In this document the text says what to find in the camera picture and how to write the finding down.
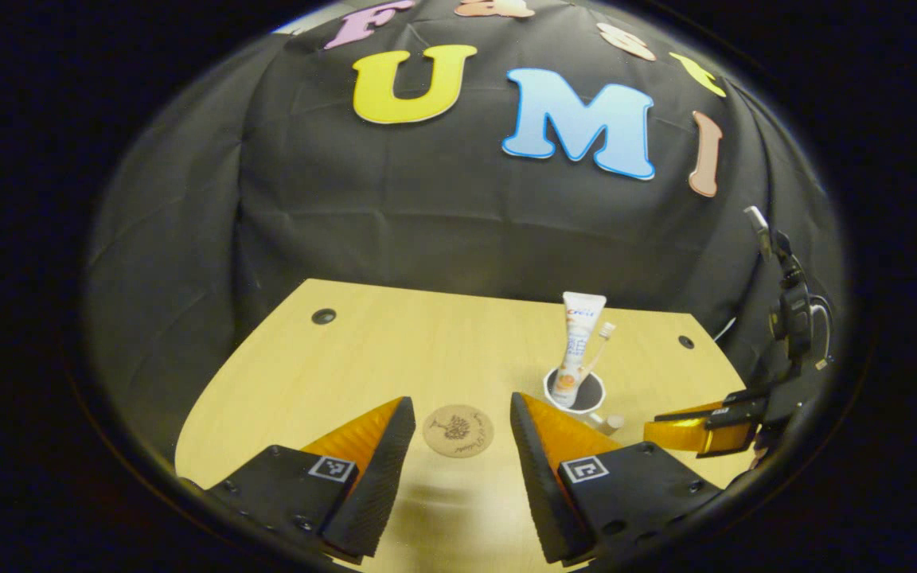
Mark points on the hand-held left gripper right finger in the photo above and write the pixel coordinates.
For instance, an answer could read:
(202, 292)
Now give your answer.
(542, 493)

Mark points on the beige toothbrush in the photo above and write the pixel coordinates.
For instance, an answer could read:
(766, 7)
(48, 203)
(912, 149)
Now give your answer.
(603, 338)

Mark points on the round cork coaster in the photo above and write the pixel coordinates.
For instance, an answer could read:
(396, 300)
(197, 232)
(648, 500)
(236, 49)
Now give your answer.
(458, 430)

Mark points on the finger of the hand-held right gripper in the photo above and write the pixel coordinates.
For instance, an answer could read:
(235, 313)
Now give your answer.
(737, 422)
(745, 399)

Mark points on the white toothpaste tube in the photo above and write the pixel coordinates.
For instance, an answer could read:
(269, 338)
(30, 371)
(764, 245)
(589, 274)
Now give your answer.
(578, 342)

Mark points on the light wooden desktop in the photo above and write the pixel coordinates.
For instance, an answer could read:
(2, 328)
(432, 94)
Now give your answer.
(427, 350)

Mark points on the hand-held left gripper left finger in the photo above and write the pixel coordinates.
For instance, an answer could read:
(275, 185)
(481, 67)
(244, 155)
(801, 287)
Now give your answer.
(383, 493)

